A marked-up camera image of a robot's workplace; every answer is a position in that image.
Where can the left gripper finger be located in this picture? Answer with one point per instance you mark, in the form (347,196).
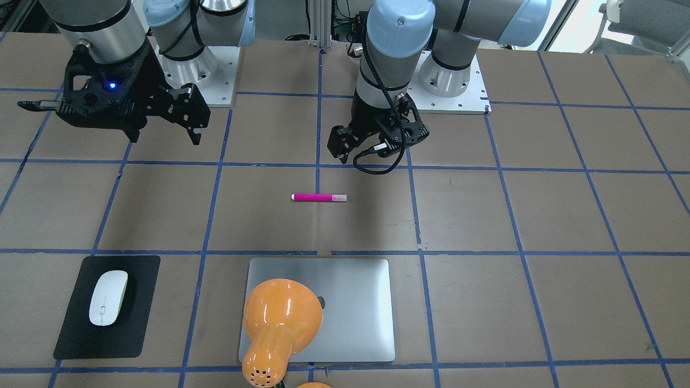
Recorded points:
(414,129)
(342,142)

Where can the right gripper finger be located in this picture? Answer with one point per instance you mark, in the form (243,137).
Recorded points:
(184,106)
(124,117)

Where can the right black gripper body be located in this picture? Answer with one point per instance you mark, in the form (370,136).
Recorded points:
(152,88)

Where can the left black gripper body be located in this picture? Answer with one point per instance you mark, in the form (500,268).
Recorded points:
(362,119)

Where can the pink highlighter pen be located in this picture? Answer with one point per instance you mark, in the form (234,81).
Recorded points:
(317,197)

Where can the white computer mouse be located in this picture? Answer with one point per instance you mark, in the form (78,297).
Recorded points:
(107,298)

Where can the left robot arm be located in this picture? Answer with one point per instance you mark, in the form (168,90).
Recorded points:
(433,42)

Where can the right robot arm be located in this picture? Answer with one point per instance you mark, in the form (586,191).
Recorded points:
(178,30)

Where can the black mousepad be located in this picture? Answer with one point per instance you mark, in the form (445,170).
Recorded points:
(79,339)

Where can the orange desk lamp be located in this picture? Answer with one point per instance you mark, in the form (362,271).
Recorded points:
(281,318)

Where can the grey closed laptop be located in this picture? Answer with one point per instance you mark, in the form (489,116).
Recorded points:
(358,326)

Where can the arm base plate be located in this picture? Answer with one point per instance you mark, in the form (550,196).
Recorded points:
(438,90)
(214,72)

